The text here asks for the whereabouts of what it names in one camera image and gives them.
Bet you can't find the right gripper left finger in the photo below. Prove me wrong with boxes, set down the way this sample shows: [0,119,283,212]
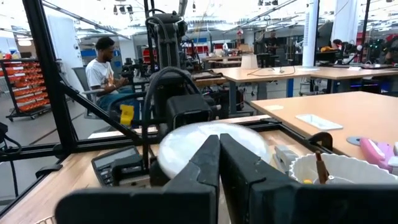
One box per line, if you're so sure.
[55,134,221,224]

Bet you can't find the black calculator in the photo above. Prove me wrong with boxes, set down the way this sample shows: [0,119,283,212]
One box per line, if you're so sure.
[91,145,150,187]

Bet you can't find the person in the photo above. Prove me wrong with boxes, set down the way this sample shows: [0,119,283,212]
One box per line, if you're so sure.
[264,29,280,56]
[85,36,141,113]

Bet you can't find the white rectangular tray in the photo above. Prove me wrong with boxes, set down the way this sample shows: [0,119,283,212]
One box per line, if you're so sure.
[294,113,344,131]

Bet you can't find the grey office chair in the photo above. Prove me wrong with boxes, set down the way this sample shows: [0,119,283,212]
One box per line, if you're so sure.
[72,67,105,119]

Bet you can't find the black metal table frame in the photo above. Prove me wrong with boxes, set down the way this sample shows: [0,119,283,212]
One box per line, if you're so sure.
[0,0,334,218]

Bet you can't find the light wooden desk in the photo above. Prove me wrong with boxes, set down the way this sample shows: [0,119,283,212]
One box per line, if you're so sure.
[249,90,398,162]

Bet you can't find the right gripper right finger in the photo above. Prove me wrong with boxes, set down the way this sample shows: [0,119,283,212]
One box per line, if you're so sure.
[219,133,398,224]

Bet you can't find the grey stapler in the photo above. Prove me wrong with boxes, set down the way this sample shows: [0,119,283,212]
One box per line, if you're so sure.
[272,144,301,174]

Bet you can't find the light wooden table row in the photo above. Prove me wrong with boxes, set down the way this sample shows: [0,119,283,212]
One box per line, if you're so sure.
[203,63,398,94]

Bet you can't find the brown pen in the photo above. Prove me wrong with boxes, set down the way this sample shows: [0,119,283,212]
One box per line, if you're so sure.
[314,151,330,185]

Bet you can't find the gold wire pen cup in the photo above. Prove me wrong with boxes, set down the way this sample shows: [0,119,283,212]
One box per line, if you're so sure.
[33,215,57,224]

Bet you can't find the black frame clamp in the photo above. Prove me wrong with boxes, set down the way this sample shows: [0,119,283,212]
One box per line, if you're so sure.
[306,131,333,152]
[35,164,64,179]

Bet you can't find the rack with red bins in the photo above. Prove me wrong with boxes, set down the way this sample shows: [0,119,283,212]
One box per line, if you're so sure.
[0,58,52,122]

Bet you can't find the white ribbed pen cup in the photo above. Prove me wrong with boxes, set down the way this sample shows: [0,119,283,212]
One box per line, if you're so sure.
[288,152,398,186]

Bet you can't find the beige lampshade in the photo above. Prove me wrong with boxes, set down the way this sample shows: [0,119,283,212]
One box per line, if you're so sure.
[241,54,259,70]

